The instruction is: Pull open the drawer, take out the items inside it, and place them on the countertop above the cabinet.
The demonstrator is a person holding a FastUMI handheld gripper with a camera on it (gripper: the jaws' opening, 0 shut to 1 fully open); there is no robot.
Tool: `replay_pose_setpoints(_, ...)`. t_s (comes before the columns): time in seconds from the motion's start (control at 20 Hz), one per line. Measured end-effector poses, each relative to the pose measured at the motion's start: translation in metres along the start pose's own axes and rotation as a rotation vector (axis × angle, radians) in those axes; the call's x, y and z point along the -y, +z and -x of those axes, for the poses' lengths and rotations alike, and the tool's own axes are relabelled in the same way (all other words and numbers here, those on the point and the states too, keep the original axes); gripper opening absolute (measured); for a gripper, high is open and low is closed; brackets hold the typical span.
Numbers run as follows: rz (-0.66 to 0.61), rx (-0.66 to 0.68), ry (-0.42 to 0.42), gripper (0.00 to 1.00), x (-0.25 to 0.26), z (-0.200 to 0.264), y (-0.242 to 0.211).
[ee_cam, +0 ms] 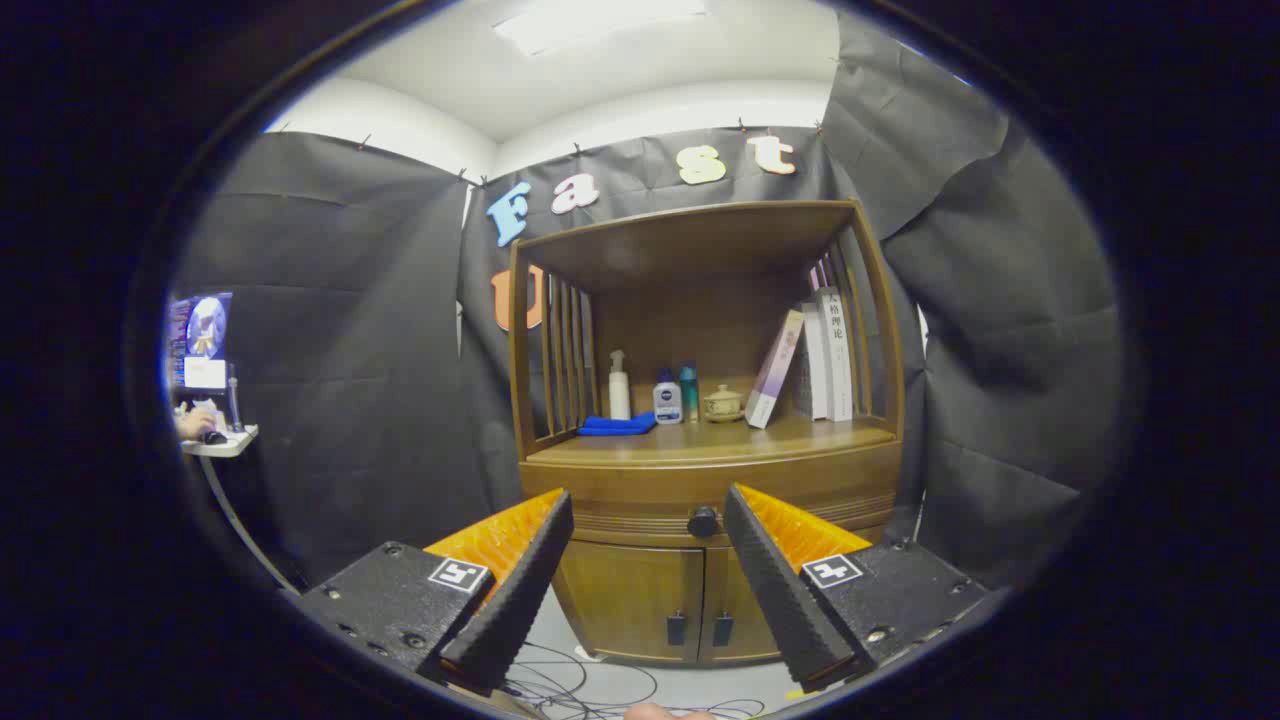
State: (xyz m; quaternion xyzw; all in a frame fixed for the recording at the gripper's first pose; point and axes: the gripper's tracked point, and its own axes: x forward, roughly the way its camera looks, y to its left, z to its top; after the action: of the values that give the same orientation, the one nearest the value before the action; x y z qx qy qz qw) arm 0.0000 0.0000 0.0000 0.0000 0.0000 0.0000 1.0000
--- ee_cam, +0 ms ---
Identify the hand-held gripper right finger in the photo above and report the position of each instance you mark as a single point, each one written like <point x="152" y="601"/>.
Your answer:
<point x="780" y="600"/>

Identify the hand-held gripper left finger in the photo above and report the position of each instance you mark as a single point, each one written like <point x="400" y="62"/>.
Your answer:
<point x="520" y="600"/>

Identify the wooden drawer with black knob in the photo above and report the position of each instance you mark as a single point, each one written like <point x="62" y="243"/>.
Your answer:
<point x="640" y="495"/>

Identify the wooden cabinet door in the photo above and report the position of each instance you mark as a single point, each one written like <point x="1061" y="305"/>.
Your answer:
<point x="630" y="600"/>
<point x="725" y="590"/>

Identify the wooden countertop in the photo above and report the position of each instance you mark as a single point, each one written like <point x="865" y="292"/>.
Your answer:
<point x="720" y="440"/>

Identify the wooden cabinet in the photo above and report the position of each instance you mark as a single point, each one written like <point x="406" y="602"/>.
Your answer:
<point x="690" y="240"/>

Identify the blue folded cloth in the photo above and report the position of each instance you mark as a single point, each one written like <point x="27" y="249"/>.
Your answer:
<point x="615" y="425"/>

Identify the ceramic lidded tea cup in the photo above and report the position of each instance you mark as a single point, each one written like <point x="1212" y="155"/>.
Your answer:
<point x="722" y="405"/>

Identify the purple book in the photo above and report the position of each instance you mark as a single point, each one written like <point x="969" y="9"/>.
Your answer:
<point x="775" y="375"/>

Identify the white bottle with blue cap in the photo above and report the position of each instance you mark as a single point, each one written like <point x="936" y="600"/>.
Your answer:
<point x="668" y="403"/>

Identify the white pump bottle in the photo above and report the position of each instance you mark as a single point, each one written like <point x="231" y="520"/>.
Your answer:
<point x="619" y="395"/>

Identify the patterned cover book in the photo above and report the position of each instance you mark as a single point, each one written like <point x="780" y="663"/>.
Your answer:
<point x="810" y="370"/>

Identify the teal bottle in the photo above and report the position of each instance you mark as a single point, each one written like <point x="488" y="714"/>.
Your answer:
<point x="690" y="385"/>

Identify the white book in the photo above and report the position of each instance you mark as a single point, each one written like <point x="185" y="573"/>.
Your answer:
<point x="838" y="350"/>

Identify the white desk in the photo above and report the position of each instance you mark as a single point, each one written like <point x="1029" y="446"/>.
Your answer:
<point x="230" y="445"/>

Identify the computer monitor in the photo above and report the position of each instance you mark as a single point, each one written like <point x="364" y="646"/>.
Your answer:
<point x="205" y="330"/>

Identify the ceiling light panel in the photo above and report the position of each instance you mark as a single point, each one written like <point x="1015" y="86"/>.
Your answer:
<point x="600" y="20"/>

